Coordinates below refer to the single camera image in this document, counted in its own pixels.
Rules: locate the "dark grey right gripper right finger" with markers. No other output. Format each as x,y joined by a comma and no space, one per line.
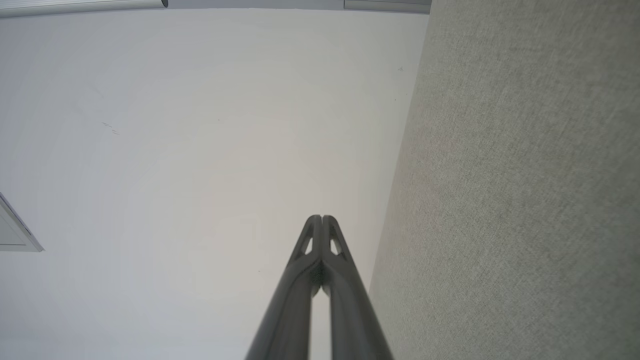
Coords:
352,315

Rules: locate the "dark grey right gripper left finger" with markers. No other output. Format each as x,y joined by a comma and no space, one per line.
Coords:
292,310

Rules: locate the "grey baseboard rail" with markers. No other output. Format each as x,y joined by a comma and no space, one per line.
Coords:
385,6
75,7

